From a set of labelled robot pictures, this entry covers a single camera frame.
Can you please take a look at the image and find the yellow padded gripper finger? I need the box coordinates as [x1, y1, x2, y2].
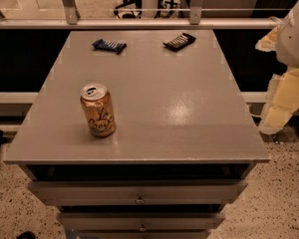
[256, 26, 299, 134]

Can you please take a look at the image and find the blue rxbar blueberry bar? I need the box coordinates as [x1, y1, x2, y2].
[92, 39, 127, 55]

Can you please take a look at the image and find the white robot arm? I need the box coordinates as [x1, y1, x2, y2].
[255, 0, 299, 134]

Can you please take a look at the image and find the black snack bar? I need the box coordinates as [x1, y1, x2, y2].
[164, 33, 196, 52]

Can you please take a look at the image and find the grey drawer cabinet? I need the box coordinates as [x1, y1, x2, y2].
[5, 31, 269, 239]

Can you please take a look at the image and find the black office chair base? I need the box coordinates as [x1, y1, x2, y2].
[114, 0, 142, 19]

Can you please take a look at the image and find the upper cabinet drawer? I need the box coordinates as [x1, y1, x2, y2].
[29, 179, 247, 206]

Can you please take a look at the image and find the cabinet drawer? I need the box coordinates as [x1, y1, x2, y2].
[58, 212, 224, 232]
[29, 179, 247, 206]

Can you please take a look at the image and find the orange LaCroix can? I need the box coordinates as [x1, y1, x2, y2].
[80, 83, 116, 137]

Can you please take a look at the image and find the metal railing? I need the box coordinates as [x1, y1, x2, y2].
[0, 0, 292, 30]

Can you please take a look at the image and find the lower cabinet drawer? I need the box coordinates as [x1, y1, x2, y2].
[58, 212, 224, 232]

